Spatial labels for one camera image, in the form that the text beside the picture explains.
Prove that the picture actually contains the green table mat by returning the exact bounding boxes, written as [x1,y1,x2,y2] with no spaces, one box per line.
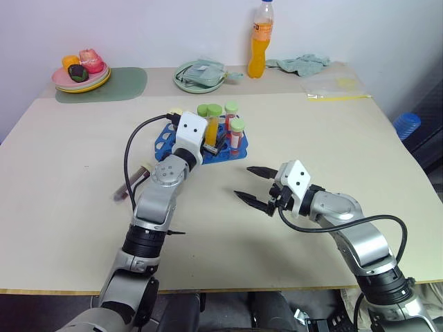
[55,66,148,104]

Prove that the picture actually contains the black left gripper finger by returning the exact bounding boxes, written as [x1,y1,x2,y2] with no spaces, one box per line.
[215,130,232,154]

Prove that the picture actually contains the dark rounded shape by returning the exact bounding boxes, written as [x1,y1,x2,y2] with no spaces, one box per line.
[247,291,300,332]

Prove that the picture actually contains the green cloth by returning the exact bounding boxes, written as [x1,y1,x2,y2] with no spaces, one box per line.
[264,53,334,78]

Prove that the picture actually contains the stacked plates with toy food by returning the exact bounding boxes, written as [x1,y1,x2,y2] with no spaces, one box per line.
[54,68,113,94]

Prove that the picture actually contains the light green plate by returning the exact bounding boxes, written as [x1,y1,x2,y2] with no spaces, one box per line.
[172,59,228,95]

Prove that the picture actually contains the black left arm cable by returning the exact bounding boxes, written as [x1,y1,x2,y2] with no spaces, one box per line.
[123,111,183,210]

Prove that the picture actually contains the blue ribbed cylinder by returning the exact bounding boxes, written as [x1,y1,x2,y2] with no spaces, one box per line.
[392,112,423,141]

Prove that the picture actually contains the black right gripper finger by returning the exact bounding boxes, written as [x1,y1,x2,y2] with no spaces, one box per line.
[233,190,275,217]
[246,166,278,181]

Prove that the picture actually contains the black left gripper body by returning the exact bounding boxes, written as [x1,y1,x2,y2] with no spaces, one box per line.
[202,140,222,156]

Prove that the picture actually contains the blue test tube rack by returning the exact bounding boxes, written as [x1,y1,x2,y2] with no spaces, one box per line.
[153,120,251,165]

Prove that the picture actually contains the pink plate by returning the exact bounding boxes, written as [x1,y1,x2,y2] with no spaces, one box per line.
[51,63,111,86]

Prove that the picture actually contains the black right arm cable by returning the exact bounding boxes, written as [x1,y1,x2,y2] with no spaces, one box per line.
[276,206,408,271]

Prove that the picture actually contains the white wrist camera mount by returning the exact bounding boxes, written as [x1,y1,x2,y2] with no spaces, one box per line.
[174,111,208,164]
[275,159,313,219]

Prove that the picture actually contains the dark red test tube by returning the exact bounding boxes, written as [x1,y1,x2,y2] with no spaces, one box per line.
[111,165,152,203]

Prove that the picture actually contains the black object beside table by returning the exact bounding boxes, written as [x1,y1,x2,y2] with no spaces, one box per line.
[402,73,443,174]

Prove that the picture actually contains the clear zip plastic bag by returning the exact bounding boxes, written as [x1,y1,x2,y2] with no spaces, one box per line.
[299,73,373,103]

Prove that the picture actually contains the dark purple toy food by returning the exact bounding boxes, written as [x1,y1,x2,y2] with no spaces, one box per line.
[67,64,88,83]

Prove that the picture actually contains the orange toy food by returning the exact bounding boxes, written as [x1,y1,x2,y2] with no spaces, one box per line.
[62,55,81,73]

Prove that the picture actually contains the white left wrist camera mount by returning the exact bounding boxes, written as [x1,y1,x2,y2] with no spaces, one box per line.
[174,111,208,164]

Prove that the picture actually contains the red test tube green cap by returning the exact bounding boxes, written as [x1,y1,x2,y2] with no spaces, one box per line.
[228,118,246,156]
[224,100,240,131]

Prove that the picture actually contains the grey-green pouch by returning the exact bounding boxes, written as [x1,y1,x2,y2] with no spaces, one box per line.
[180,57,244,88]

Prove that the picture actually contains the pink toy food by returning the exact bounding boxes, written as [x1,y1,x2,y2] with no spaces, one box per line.
[78,48,106,74]

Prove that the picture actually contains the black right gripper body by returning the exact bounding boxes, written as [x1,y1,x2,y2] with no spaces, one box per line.
[265,179,296,218]

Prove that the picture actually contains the yellow test tube green cap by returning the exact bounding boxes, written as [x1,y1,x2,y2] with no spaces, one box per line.
[204,103,223,147]

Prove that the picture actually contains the orange drink bottle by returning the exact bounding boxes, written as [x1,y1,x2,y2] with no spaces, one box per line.
[246,0,276,80]

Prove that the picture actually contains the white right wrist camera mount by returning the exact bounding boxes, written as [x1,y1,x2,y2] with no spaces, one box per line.
[275,159,313,219]

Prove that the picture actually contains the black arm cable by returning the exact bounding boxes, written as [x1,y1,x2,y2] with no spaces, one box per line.
[276,206,408,271]
[123,111,183,210]

